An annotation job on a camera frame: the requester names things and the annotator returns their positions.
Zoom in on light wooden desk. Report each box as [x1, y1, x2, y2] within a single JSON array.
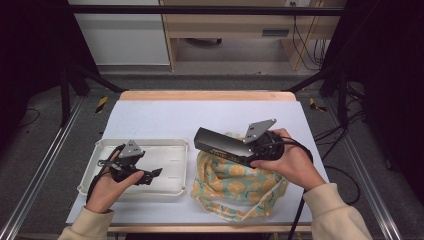
[[159, 0, 348, 72]]

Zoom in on person's right hand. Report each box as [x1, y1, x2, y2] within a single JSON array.
[[249, 128, 326, 193]]

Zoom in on hanging black desk cables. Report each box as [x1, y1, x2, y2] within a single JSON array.
[[291, 14, 329, 71]]

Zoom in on white cabinet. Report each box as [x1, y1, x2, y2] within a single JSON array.
[[68, 0, 171, 67]]

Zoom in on white plastic tray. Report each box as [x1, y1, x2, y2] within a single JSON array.
[[77, 138, 189, 203]]

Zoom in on lemon print cloth bag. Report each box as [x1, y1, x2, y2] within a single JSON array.
[[190, 132, 290, 223]]

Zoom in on person's left hand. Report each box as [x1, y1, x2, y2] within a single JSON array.
[[85, 151, 145, 214]]

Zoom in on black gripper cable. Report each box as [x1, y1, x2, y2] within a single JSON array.
[[266, 135, 315, 240], [85, 165, 112, 205]]

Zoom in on black metal stand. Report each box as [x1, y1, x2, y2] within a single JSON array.
[[59, 63, 128, 128], [283, 66, 350, 128]]

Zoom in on white table cover sheet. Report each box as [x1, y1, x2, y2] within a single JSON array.
[[65, 99, 329, 225]]

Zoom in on yellow black floor tape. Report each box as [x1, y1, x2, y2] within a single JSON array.
[[308, 97, 328, 113], [95, 95, 109, 114]]

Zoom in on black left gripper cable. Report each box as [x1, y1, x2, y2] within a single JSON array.
[[85, 165, 112, 205]]

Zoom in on aluminium floor rail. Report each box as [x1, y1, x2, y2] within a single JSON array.
[[324, 96, 404, 240], [0, 96, 84, 240]]

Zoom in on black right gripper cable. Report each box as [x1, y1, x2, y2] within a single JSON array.
[[266, 135, 315, 240]]

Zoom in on black floor cables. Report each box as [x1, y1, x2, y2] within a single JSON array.
[[313, 109, 365, 206]]

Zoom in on black frame bar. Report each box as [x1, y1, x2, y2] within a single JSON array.
[[66, 4, 344, 16]]

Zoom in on wooden table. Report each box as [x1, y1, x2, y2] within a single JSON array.
[[106, 90, 313, 234]]

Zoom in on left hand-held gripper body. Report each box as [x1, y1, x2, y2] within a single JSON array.
[[97, 139, 148, 184]]

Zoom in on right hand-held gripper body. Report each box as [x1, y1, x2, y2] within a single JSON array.
[[242, 118, 286, 163]]

